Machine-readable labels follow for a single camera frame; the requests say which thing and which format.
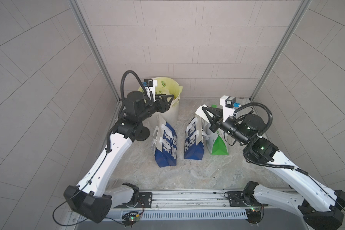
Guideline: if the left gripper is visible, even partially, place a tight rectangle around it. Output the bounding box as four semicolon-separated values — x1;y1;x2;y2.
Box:
134;93;173;123

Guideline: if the white receipt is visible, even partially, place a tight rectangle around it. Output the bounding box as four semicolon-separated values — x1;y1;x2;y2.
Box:
195;104;209;122

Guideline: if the green white paper bag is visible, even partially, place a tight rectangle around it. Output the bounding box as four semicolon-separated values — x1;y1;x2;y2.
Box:
203;121;229;155

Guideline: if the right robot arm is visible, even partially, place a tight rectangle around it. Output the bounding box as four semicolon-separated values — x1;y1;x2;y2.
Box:
196;103;345;230

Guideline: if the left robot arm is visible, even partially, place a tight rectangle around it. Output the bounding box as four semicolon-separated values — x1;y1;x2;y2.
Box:
64;91;174;223

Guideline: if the cream trash bin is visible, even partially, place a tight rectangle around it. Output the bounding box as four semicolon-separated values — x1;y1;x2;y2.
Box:
137;77;184;129

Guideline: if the yellow-green bin liner bag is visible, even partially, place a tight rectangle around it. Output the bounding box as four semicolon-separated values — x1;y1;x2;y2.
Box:
142;77;183;104

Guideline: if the right circuit board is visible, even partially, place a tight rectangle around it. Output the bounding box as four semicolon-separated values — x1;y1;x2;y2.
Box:
245;209;263;224

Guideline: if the circuit board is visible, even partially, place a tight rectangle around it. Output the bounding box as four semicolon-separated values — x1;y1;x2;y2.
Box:
245;209;263;224
121;211;141;226

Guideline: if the left circuit board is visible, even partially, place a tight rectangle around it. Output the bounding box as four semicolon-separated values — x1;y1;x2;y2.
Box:
121;211;141;226

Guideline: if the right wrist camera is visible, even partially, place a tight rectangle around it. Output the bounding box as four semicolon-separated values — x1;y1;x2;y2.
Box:
219;95;241;122

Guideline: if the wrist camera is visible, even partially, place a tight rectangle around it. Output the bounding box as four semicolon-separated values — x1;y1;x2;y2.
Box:
219;95;241;122
143;79;158;102

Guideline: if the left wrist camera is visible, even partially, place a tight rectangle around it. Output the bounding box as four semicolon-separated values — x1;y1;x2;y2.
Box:
143;79;158;102

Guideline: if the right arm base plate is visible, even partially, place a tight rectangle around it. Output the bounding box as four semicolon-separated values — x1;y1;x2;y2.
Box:
224;191;262;207

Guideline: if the aluminium rail frame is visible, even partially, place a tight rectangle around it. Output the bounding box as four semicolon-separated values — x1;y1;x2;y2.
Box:
66;183;314;230

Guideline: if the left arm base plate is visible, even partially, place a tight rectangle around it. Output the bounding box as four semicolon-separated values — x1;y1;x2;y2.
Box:
115;192;153;209

